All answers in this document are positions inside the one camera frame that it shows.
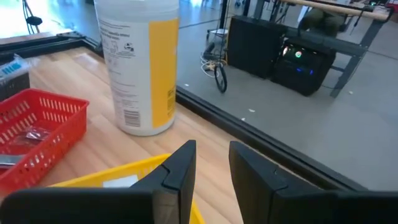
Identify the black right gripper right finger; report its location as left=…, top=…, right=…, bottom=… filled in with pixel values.
left=229, top=141, right=398, bottom=224

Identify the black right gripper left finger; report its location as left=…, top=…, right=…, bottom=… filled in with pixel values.
left=0, top=139, right=197, bottom=224

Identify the clear red-label item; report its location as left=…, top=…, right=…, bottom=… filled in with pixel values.
left=18, top=126, right=52, bottom=143

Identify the clear teal white toothbrush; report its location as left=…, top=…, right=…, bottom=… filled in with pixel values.
left=0, top=57, right=30, bottom=85

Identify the yellow plastic basket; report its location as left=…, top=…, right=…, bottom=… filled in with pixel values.
left=49, top=153, right=206, bottom=224

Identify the red plastic basket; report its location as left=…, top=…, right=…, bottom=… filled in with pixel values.
left=0, top=88, right=90, bottom=194

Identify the black desktop computer with lights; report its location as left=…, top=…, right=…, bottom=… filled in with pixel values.
left=272, top=37, right=338, bottom=97

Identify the white wipes canister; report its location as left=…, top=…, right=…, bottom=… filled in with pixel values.
left=94, top=0, right=180, bottom=137

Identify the black plastic basket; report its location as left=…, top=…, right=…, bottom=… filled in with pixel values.
left=0, top=52, right=31, bottom=102

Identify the black equipment case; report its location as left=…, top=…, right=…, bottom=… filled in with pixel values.
left=226, top=15, right=289, bottom=79

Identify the person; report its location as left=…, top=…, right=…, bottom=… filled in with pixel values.
left=298, top=7, right=346, bottom=37

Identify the black stand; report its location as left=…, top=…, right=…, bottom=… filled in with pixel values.
left=21, top=0, right=44, bottom=35

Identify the wooden top grey-leg table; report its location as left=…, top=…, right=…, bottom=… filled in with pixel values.
left=279, top=0, right=391, bottom=99

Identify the white floor cable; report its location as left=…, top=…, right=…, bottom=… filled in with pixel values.
left=200, top=55, right=225, bottom=79

